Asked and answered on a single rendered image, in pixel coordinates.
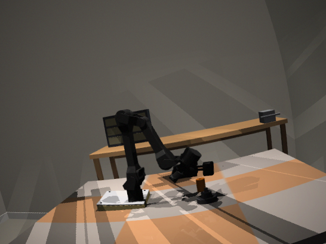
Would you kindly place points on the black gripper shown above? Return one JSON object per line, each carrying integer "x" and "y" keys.
{"x": 207, "y": 168}

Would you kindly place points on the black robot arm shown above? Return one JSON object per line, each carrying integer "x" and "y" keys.
{"x": 126, "y": 120}

